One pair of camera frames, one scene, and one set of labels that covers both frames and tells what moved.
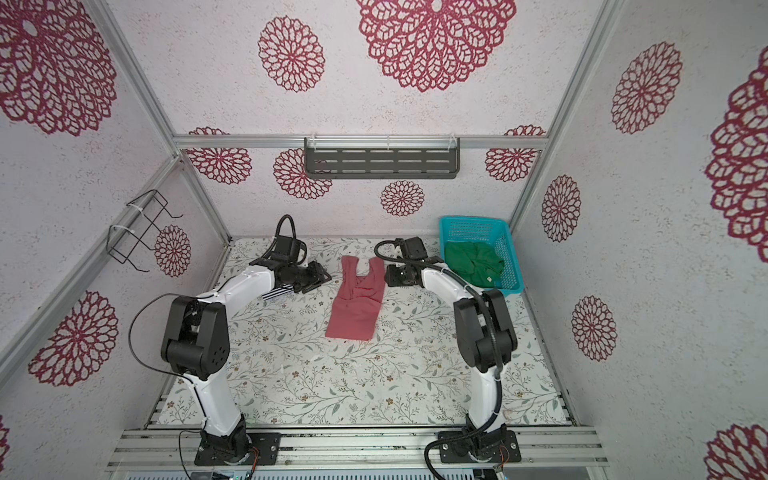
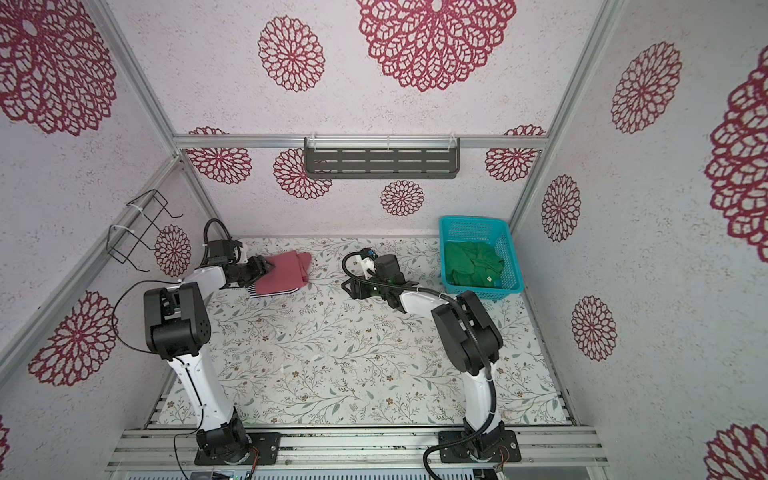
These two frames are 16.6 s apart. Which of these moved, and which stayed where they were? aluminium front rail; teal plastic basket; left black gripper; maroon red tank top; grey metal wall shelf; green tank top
Moved: left black gripper; maroon red tank top
Stayed: aluminium front rail; teal plastic basket; green tank top; grey metal wall shelf
